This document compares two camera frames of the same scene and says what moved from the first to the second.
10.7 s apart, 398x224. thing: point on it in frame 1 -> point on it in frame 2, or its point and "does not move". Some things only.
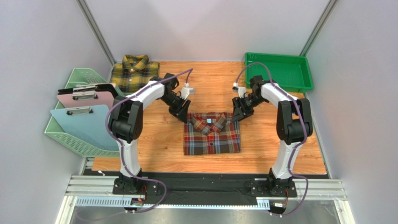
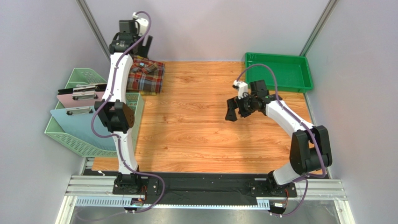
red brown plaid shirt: [211, 132] -> [145, 75]
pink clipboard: [87, 99] does not move
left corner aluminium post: [91, 23] does not move
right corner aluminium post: [318, 28] does not move
